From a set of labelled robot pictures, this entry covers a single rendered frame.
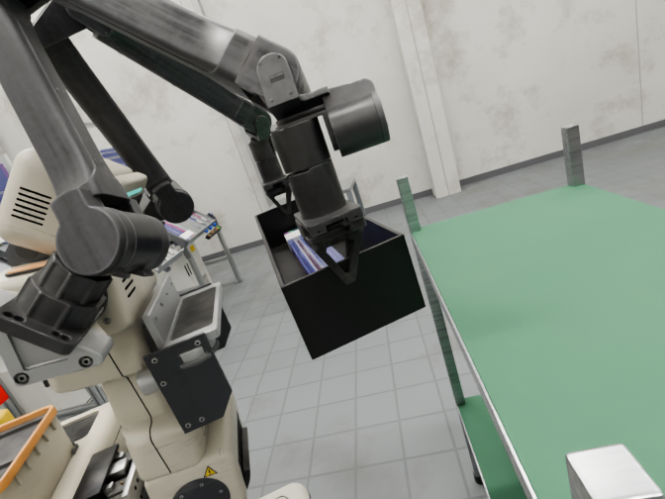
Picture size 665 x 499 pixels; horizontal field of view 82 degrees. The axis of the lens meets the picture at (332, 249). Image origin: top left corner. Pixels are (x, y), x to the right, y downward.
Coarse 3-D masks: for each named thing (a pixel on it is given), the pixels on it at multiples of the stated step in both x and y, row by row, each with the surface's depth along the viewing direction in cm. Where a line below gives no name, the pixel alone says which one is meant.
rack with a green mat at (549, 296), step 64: (576, 128) 92; (576, 192) 93; (448, 256) 82; (512, 256) 73; (576, 256) 66; (640, 256) 60; (448, 320) 64; (512, 320) 55; (576, 320) 51; (640, 320) 48; (512, 384) 45; (576, 384) 42; (640, 384) 39; (512, 448) 38; (576, 448) 35; (640, 448) 34
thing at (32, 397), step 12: (0, 360) 221; (0, 372) 203; (12, 384) 205; (36, 384) 204; (24, 396) 207; (36, 396) 207; (48, 396) 206; (60, 396) 212; (72, 396) 219; (84, 396) 226; (24, 408) 210; (36, 408) 210; (60, 408) 210; (60, 420) 212
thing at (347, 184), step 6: (342, 180) 319; (348, 180) 310; (354, 180) 313; (342, 186) 293; (348, 186) 285; (354, 186) 319; (348, 192) 280; (354, 192) 321; (282, 198) 333; (294, 198) 313; (348, 198) 282; (360, 198) 322; (282, 204) 304; (360, 204) 324; (366, 216) 330
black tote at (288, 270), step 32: (288, 224) 103; (288, 256) 92; (384, 256) 50; (288, 288) 47; (320, 288) 48; (352, 288) 50; (384, 288) 51; (416, 288) 52; (320, 320) 49; (352, 320) 51; (384, 320) 52; (320, 352) 51
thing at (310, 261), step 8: (288, 232) 100; (296, 232) 97; (288, 240) 93; (296, 240) 90; (296, 248) 84; (304, 248) 82; (328, 248) 77; (296, 256) 84; (304, 256) 77; (312, 256) 75; (336, 256) 70; (304, 264) 72; (312, 264) 71; (320, 264) 69
